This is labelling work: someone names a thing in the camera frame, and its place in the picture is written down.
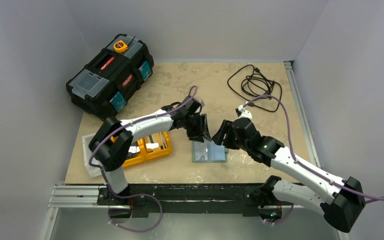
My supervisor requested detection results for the yellow tape measure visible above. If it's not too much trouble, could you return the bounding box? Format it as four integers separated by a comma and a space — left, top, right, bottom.
113, 40, 129, 54

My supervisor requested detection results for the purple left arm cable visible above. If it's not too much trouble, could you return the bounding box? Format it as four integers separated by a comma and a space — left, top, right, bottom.
88, 86, 200, 233

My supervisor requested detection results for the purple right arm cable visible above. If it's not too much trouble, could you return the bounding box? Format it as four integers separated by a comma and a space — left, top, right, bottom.
243, 94, 384, 226

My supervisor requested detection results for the yellow bin with tan cards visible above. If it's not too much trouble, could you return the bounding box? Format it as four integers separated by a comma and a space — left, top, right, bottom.
137, 131, 172, 162

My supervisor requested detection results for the aluminium frame rail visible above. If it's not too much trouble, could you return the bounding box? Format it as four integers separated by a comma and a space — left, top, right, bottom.
44, 62, 349, 240

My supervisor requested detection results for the white plastic tray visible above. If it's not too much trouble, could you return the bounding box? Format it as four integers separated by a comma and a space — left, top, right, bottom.
81, 133, 101, 178

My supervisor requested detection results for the stack of tan cards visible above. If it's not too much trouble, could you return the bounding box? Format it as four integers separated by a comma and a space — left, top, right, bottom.
144, 132, 168, 152

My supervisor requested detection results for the black plastic toolbox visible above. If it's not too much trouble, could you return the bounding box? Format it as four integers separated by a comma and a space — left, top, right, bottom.
65, 33, 154, 121

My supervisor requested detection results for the stack of black cards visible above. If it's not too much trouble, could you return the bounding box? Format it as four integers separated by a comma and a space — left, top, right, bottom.
127, 145, 141, 158

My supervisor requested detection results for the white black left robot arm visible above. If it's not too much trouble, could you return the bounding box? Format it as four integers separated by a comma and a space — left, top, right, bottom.
88, 96, 211, 205

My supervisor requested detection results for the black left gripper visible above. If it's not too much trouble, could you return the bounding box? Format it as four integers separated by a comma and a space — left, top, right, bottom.
182, 113, 211, 143

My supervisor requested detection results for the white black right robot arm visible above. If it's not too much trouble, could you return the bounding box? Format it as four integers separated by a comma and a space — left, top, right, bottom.
211, 118, 366, 233

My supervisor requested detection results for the yellow bin with black cards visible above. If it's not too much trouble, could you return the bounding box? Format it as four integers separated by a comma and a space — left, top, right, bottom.
122, 142, 146, 168

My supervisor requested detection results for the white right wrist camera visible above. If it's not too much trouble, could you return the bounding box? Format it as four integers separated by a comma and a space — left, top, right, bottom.
235, 105, 253, 120

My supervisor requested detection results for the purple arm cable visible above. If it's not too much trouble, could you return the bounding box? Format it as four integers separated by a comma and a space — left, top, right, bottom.
88, 86, 200, 233
243, 94, 384, 226

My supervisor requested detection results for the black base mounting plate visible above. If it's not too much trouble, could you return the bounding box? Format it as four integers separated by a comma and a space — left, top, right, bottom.
97, 183, 289, 221

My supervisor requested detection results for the black coiled usb cable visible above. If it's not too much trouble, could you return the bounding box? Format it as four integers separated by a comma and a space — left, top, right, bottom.
227, 64, 283, 113

